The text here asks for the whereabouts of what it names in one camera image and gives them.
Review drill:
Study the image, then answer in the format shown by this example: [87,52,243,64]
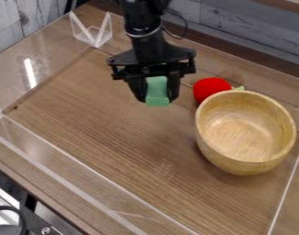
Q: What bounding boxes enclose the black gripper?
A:
[107,43,198,103]

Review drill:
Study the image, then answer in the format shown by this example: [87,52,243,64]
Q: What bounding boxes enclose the green rectangular block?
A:
[146,76,171,106]

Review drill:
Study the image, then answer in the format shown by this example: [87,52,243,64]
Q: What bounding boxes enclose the light wooden bowl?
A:
[195,90,296,175]

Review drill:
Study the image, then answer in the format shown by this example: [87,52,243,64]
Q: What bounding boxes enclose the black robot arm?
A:
[108,0,196,106]

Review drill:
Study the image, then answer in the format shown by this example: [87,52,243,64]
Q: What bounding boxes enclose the small green object behind bowl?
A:
[232,85,246,91]

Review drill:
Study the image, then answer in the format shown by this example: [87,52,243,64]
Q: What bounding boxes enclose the red ball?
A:
[192,77,232,104]

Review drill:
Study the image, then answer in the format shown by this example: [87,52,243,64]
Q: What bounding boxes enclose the clear acrylic corner bracket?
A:
[68,12,112,48]

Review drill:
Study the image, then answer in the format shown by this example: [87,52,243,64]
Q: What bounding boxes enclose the clear acrylic front wall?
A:
[0,111,198,235]

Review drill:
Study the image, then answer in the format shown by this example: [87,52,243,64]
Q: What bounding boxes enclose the black cable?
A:
[0,205,31,235]

